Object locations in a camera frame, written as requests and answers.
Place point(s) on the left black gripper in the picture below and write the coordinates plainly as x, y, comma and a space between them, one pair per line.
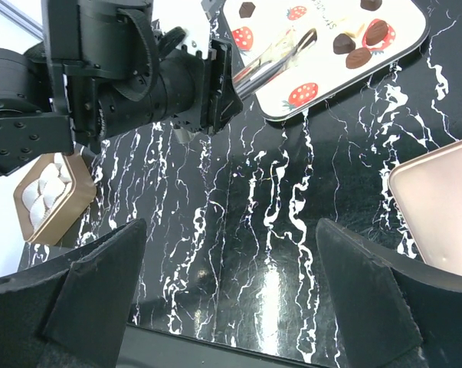
197, 95

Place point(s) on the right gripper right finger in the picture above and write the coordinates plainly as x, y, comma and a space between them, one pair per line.
392, 311

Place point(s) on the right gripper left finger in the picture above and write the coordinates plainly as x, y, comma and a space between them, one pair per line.
72, 311

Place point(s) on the metal tongs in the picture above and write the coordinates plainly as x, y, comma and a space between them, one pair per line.
279, 56

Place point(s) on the dark hexagon chocolate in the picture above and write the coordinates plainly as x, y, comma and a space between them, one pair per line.
246, 9

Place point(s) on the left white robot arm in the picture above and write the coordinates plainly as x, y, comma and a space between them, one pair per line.
104, 68

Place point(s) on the dark heart chocolate lower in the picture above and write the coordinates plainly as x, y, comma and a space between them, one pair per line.
343, 44

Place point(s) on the dark heart chocolate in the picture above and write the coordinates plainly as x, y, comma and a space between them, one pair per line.
371, 5
343, 44

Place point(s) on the brown oval chocolate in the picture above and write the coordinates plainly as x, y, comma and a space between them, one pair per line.
358, 58

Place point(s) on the white chocolate middle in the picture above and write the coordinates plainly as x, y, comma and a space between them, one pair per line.
353, 30

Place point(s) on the brown leaf chocolate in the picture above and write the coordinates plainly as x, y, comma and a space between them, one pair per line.
376, 33

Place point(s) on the dark heart chocolate right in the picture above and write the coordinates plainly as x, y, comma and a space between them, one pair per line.
371, 5

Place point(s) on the gold tin box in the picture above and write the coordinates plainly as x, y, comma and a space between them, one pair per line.
52, 196

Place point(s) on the rose gold tin lid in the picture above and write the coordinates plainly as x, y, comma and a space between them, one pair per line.
428, 192

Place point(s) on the strawberry print tray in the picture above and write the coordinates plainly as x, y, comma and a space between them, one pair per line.
319, 73

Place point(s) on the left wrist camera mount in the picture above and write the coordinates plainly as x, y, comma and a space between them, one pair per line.
184, 26

